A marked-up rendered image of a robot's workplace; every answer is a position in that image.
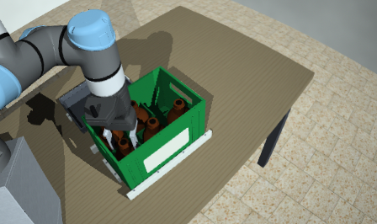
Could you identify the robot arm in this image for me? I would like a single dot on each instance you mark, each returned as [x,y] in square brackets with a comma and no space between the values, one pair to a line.
[88,41]

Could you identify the green plastic crate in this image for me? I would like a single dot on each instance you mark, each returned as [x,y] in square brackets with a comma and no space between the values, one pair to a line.
[154,93]

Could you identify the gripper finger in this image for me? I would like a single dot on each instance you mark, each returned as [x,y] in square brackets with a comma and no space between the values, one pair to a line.
[133,138]
[110,138]

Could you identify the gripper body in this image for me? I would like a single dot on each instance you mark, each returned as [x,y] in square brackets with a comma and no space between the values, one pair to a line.
[104,110]

